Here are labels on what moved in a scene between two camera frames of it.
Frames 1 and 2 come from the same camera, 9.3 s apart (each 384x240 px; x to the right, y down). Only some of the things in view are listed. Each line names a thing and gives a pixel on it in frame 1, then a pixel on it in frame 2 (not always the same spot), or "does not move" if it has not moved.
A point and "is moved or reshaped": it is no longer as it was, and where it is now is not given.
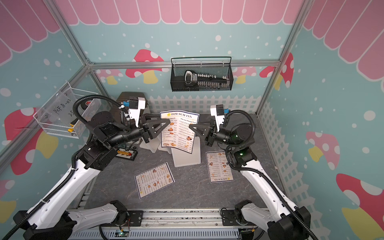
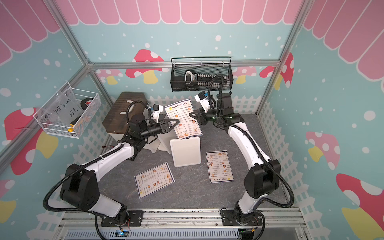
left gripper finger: [152, 133] → [171, 123]
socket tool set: [206, 81] does not move
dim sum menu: [219, 170] does not move
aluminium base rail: [175, 224] does not move
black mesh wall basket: [201, 74] does not move
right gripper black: [211, 135] → [201, 118]
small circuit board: [121, 233] does not move
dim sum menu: [154, 179] does not move
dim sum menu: [178, 134] is moved or reshaped
